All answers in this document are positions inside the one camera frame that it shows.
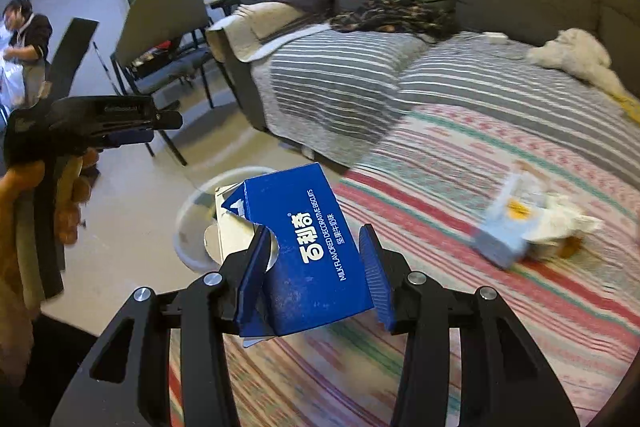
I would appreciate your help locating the yellow book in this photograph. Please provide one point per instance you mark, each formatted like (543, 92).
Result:
(627, 104)

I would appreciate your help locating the grey striped blanket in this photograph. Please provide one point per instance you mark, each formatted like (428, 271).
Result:
(340, 82)

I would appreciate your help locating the dark plaid cloth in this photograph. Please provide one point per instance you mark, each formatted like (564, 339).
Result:
(390, 14)

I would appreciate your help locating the white plush toy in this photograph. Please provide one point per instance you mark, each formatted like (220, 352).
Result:
(575, 52)

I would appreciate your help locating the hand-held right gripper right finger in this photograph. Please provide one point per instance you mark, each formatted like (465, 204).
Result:
(375, 277)

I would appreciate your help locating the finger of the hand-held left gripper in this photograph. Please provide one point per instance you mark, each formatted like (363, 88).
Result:
(127, 137)
(135, 112)

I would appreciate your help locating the beige pillow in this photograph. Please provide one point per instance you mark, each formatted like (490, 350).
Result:
(270, 19)

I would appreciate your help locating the grey padded chair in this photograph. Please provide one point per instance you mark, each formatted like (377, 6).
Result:
(160, 12)

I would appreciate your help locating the person's left hand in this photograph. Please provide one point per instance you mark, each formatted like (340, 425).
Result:
(70, 197)

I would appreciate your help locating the light blue carton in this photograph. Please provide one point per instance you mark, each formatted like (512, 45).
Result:
(505, 232)

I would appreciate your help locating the white plastic bag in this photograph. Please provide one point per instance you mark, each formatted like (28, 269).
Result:
(11, 82)

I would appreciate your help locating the patterned tablecloth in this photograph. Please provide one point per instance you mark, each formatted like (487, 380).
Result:
(450, 167)

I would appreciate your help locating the black board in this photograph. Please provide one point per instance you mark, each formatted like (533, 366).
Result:
(72, 52)

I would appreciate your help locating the white trash bin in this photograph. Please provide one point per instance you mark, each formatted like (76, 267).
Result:
(200, 232)

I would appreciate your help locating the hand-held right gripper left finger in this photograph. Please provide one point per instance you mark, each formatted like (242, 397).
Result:
(252, 277)

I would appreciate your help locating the blue biscuit box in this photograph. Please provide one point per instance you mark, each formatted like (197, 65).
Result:
(310, 247)

